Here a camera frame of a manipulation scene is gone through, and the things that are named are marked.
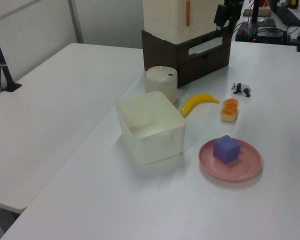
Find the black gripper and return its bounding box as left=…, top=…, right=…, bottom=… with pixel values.
left=213, top=0, right=244, bottom=38

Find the brown drawer with white handle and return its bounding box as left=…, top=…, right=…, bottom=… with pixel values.
left=177, top=36, right=232, bottom=66

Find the dark brown drawer cabinet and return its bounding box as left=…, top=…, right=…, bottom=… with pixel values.
left=141, top=29, right=233, bottom=88

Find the open cream plastic container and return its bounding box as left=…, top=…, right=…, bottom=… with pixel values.
left=115, top=91, right=187, bottom=166

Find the black upright stand pole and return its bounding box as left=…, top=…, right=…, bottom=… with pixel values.
left=249, top=0, right=261, bottom=25

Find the brown cardboard box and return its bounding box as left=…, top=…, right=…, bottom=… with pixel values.
left=242, top=8, right=272, bottom=18

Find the black equipment box red light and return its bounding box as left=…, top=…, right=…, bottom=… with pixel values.
left=234, top=22, right=288, bottom=45

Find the black laptop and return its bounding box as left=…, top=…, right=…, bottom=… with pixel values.
left=274, top=4, right=300, bottom=26

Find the black white panda figurine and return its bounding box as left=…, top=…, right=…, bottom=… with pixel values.
left=230, top=82, right=252, bottom=98

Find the yellow toy banana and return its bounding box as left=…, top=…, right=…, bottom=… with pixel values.
left=180, top=93, right=220, bottom=117

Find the orange glazed toy bread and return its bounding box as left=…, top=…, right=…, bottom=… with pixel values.
left=219, top=98, right=240, bottom=123

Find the purple cube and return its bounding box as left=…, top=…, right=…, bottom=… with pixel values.
left=212, top=134, right=241, bottom=165

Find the pink plate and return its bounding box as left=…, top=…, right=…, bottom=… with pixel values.
left=198, top=137, right=263, bottom=183

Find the cream storage box with handles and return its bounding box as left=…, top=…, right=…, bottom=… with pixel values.
left=142, top=0, right=225, bottom=43

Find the black camera pole with base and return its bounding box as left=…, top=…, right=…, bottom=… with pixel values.
left=0, top=18, right=23, bottom=93

